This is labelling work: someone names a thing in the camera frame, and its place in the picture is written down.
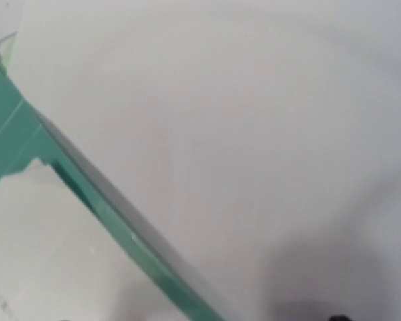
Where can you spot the dark teal folder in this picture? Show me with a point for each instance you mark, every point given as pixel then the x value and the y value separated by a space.
pixel 26 134

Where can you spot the light green clipboard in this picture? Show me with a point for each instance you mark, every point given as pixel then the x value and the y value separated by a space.
pixel 6 50

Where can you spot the paper sheets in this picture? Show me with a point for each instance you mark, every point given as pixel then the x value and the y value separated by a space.
pixel 57 262

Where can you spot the printed paper sheet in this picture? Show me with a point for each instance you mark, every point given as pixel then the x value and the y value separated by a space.
pixel 260 140

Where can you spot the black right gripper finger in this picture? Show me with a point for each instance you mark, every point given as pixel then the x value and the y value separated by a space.
pixel 339 317

